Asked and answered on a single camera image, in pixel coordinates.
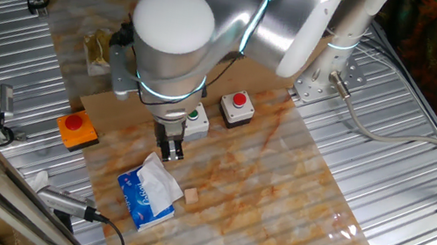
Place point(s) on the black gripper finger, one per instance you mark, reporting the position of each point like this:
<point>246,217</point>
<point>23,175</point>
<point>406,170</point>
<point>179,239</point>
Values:
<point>164,151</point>
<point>178,151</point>

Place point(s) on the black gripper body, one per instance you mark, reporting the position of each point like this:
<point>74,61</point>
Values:
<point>170,132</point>

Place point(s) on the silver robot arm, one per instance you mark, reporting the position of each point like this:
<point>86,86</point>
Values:
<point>169,43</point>

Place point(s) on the grey box green button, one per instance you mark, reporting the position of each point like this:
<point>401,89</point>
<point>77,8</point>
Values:
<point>199,128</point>

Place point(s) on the white tissue sheet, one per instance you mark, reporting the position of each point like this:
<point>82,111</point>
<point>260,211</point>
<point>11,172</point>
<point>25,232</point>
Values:
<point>158,188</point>

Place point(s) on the small wooden cube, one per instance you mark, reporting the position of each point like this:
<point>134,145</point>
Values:
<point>191,196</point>

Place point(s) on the blue tissue pack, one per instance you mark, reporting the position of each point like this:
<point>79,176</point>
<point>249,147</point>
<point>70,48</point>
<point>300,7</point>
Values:
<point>134,202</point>

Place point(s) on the brown cardboard divider board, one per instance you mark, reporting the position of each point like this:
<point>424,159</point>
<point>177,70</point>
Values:
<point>113,114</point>

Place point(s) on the white box red button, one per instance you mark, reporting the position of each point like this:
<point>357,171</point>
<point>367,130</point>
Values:
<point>235,112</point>

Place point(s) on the orange box red mushroom button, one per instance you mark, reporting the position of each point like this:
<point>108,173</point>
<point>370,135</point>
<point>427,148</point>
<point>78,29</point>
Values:
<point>80,137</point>

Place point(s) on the crumpled white tissue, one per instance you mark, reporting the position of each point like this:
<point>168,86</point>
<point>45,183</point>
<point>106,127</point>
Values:
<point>39,179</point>

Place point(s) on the small silver ribbed box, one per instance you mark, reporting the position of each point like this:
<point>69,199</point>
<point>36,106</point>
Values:
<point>6,100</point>

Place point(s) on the silver camera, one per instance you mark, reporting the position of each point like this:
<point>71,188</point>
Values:
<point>63,201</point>

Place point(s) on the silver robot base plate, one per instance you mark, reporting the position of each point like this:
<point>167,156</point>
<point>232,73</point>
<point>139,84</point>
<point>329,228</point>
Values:
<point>308,88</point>

